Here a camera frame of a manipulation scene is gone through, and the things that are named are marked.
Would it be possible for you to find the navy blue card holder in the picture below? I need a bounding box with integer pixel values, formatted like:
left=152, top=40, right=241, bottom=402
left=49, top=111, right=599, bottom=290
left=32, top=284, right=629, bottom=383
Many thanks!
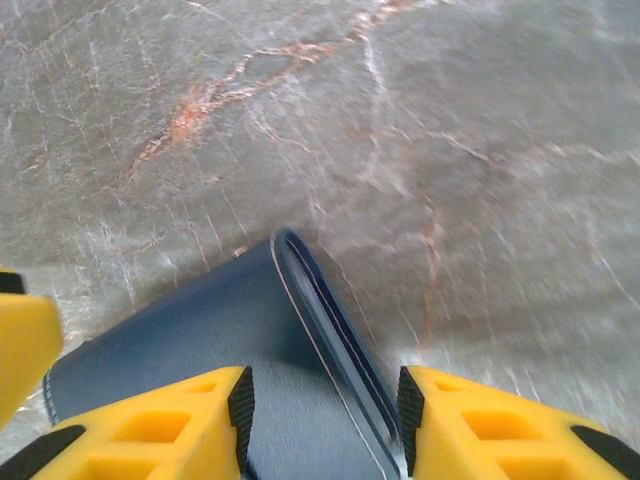
left=42, top=228, right=401, bottom=480

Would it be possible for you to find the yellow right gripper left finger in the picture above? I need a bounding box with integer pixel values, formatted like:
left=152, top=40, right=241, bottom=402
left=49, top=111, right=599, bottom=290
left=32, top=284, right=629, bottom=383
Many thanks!
left=0, top=365, right=256, bottom=480

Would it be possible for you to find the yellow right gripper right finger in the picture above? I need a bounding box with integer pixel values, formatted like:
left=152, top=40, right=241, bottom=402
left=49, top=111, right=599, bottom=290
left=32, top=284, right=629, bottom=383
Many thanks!
left=397, top=365, right=640, bottom=480

